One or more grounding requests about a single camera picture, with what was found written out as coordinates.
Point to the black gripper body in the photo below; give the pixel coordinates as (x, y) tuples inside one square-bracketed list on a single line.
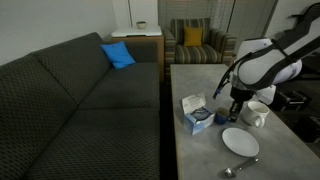
[(241, 94)]

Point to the blue mug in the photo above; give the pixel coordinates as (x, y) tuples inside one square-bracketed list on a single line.
[(219, 118)]

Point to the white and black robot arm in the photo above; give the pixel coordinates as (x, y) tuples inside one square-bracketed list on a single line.
[(266, 66)]

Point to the white mug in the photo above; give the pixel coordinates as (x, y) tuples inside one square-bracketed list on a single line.
[(251, 117)]

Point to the white plate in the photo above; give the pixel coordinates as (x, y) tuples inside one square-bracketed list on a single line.
[(240, 142)]

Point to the blue cardboard box with flap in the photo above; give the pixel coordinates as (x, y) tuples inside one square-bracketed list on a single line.
[(196, 125)]

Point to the black striped floor case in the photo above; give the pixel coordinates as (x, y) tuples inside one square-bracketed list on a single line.
[(295, 100)]

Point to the striped armchair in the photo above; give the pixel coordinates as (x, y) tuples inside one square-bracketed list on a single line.
[(196, 55)]

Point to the black floor box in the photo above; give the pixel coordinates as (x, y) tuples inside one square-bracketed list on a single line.
[(308, 130)]

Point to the yellow cushion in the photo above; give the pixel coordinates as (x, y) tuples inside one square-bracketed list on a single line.
[(193, 36)]

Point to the grey window blinds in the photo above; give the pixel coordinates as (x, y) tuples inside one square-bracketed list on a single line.
[(186, 9)]

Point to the wooden side cabinet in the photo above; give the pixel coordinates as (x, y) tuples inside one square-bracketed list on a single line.
[(146, 50)]

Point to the small pale bowl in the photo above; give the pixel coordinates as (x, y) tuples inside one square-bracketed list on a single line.
[(141, 25)]

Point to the blue throw pillow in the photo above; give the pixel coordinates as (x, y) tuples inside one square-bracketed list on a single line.
[(118, 55)]

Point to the dark grey fabric sofa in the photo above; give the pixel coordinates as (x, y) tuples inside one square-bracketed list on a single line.
[(100, 140)]

